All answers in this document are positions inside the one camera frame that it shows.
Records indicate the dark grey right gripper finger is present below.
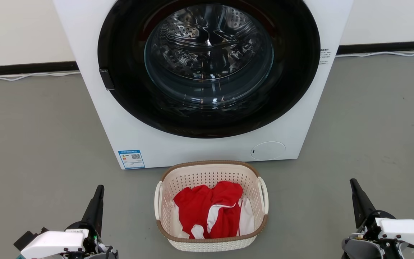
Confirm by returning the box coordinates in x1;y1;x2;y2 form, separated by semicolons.
350;178;376;229

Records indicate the black door latch handle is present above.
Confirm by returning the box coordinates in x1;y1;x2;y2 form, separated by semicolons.
99;68;115;91

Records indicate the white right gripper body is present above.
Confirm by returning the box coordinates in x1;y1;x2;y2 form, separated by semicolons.
358;210;414;259

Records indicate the black round glass door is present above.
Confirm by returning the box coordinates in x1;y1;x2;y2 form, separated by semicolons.
97;0;321;139

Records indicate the white floor cable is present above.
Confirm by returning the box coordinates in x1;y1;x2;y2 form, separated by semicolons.
335;50;414;58
0;71;81;81

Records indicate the black baseboard strip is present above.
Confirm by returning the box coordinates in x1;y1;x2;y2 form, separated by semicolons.
337;40;414;55
0;61;79;76

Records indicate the round white filter cover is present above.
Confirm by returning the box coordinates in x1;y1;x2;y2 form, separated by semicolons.
251;141;286;161

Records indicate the blue energy label sticker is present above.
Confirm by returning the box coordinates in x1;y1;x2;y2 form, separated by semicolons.
118;150;146;169

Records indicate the cream perforated laundry basket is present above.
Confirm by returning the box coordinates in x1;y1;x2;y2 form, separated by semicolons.
154;160;269;252

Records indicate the steel washing drum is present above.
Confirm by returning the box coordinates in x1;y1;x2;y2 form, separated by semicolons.
144;4;274;108

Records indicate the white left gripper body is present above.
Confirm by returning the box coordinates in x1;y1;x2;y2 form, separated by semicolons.
20;221;118;259

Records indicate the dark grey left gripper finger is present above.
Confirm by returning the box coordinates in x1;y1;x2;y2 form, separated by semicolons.
81;185;105;236

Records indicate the red garment with white stripe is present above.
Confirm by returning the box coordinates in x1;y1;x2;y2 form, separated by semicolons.
173;181;244;239

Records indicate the white front-load washing machine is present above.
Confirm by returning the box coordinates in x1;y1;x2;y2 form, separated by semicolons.
52;0;354;169

